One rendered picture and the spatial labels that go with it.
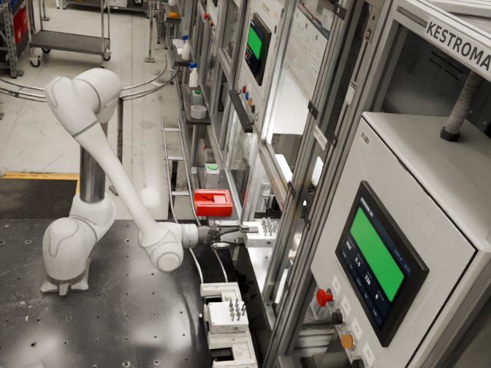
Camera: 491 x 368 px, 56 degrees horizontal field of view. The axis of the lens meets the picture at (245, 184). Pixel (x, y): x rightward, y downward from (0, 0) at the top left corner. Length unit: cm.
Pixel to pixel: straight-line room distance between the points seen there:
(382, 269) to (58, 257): 132
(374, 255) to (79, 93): 108
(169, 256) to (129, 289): 55
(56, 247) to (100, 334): 37
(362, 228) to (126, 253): 141
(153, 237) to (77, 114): 46
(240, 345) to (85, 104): 95
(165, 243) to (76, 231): 48
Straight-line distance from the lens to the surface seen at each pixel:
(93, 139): 159
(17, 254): 220
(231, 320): 161
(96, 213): 197
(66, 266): 192
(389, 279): 87
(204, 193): 206
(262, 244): 175
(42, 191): 368
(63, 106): 157
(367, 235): 93
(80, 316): 193
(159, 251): 150
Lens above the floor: 217
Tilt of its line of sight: 34 degrees down
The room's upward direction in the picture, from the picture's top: 11 degrees clockwise
